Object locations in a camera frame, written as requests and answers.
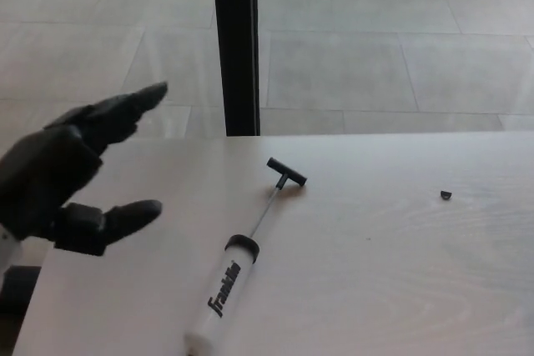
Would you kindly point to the white Franklin hand air pump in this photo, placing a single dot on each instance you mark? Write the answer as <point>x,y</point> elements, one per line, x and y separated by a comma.
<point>233,277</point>

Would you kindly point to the black window frame post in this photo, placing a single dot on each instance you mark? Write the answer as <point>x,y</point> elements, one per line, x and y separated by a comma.
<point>235,47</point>

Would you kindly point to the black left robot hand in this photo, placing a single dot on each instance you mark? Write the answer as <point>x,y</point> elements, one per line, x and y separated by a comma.
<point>46,172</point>

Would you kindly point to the small black plastic piece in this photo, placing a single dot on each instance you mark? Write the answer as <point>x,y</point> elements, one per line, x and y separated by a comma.
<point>445,195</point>

